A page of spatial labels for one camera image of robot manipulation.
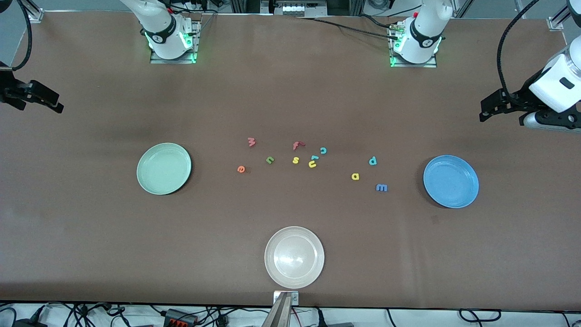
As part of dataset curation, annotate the blue plate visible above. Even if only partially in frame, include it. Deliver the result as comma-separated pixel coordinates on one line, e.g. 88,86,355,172
423,155,480,209

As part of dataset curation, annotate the green plate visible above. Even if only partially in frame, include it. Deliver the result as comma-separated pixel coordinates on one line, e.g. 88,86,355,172
137,143,192,196

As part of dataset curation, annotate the white device behind table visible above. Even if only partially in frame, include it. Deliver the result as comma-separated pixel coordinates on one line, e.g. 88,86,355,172
281,1,327,17

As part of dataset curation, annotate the beige plate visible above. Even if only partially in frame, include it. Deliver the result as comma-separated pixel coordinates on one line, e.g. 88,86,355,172
264,226,325,289

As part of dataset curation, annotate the black red power strip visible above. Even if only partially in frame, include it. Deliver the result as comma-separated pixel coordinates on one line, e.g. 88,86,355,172
162,308,198,326

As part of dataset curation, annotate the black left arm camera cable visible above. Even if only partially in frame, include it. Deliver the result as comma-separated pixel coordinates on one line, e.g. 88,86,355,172
496,0,541,99

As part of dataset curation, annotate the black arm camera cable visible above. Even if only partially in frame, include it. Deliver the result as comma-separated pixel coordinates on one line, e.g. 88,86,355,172
0,0,33,72
496,0,541,99

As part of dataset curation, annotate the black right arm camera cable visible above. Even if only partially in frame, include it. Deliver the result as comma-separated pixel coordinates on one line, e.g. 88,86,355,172
0,0,33,72

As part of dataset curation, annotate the aluminium frame corner bracket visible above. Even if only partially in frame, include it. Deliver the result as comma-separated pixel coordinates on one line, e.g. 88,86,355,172
18,0,44,22
547,0,581,31

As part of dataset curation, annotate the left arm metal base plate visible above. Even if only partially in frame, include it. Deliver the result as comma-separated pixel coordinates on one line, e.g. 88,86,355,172
389,25,438,69

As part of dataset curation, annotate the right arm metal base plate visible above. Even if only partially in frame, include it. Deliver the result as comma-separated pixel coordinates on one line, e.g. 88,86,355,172
150,18,201,64

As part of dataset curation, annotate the short black table cable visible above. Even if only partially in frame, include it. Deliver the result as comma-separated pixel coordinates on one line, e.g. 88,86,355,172
358,14,396,30

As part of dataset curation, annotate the long black table cable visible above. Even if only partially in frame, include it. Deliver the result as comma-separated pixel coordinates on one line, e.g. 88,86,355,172
295,16,400,40

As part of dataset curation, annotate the black looped floor cable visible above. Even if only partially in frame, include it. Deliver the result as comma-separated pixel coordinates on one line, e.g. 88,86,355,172
458,309,502,323

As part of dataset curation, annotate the metal mount bracket plate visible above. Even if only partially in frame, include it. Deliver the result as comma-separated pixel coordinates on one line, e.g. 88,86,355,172
273,291,299,306

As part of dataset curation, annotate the aluminium camera mount bar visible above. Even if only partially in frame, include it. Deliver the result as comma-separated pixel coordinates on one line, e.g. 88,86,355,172
262,293,293,327

